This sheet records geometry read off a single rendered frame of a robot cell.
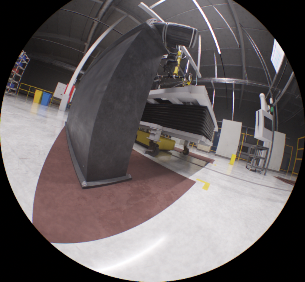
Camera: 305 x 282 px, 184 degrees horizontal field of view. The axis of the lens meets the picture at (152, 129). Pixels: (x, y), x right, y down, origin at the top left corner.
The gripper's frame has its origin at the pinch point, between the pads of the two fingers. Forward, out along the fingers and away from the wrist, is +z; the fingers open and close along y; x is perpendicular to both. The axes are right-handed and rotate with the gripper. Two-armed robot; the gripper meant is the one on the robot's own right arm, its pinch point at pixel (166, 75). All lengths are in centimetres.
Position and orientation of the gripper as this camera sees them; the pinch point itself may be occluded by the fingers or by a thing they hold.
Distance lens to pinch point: 99.2
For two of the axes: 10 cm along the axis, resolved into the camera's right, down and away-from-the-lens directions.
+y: -5.5, -1.8, -8.2
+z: -2.8, 9.6, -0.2
